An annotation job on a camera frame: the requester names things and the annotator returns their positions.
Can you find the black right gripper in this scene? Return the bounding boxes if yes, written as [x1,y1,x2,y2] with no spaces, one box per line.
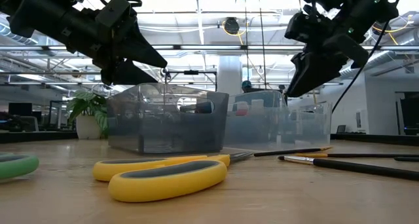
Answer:
[285,23,371,99]

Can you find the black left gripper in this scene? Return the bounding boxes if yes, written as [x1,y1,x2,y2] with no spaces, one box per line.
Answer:
[66,18,169,86]

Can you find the yellow paint bottle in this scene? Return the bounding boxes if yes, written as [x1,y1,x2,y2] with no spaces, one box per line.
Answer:
[249,98,265,117]

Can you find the orange paint bottle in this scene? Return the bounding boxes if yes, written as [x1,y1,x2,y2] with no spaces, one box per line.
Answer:
[234,101,249,117]

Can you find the yellow-handled scissors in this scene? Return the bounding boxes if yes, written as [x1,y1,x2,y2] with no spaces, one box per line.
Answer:
[92,151,255,204]

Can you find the green-handled scissors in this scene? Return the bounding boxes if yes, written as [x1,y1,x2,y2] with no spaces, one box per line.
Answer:
[0,152,41,181]

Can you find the clear plastic bin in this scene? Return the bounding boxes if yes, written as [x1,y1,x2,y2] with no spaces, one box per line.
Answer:
[224,101,333,152]

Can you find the person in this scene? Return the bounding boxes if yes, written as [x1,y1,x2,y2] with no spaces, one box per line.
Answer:
[241,80,263,94]

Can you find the smoky translucent plastic bin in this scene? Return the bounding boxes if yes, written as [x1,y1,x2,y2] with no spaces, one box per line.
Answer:
[105,83,230,155]

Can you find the potted green plant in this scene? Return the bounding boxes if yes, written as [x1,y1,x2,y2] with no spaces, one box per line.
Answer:
[66,88,109,141]

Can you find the dark computer monitor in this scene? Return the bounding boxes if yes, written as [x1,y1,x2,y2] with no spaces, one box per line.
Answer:
[394,91,419,136]

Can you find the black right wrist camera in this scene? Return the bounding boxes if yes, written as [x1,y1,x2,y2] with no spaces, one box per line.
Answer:
[283,3,328,43]

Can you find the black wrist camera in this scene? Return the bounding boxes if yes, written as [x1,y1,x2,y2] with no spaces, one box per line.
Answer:
[283,3,328,43]
[94,0,143,29]

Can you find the black overhead camera gantry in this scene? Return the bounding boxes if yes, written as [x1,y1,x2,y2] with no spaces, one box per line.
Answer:
[162,69,219,92]

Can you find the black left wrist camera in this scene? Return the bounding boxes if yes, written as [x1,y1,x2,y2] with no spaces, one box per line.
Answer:
[94,0,143,29]

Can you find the ceiling cable reel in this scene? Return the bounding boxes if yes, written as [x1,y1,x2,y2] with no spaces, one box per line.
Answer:
[223,16,241,35]

